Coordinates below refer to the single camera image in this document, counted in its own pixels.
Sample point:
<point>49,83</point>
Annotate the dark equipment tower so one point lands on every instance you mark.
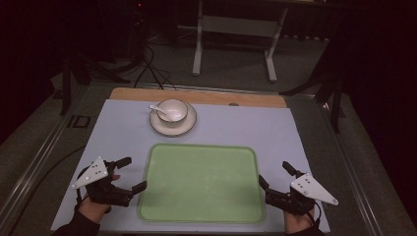
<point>139,29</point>

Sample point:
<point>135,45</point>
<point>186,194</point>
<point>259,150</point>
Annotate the green tray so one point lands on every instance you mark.
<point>201,183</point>

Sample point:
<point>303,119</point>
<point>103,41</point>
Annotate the round table grommet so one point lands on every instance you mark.
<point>233,104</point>

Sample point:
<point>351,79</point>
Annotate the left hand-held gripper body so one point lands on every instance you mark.
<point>95,173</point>

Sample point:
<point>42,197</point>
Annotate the person's right hand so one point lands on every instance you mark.
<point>298,223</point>

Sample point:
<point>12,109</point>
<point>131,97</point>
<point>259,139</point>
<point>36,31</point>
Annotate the black stand legs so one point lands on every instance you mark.
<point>336,98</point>
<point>67,82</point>

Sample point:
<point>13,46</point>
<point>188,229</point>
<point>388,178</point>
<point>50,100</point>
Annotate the white saucer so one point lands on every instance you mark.
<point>172,129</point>

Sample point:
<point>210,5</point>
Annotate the white spoon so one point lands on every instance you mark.
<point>155,108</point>

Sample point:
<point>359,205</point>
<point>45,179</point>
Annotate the metal floor rail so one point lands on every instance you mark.
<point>36,164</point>
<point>350,170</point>

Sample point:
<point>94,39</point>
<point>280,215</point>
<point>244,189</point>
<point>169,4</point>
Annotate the white bowl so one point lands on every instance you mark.
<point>175,109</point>

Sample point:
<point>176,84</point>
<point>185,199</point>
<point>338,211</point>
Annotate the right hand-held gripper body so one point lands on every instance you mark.
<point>311,191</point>

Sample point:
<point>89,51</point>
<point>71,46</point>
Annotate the pale blue table mat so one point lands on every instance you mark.
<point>229,128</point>

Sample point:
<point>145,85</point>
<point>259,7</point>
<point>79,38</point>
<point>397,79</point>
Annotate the person's left hand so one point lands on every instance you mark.
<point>94,209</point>

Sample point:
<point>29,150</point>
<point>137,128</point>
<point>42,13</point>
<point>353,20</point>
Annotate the white metal stand frame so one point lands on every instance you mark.
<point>236,26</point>

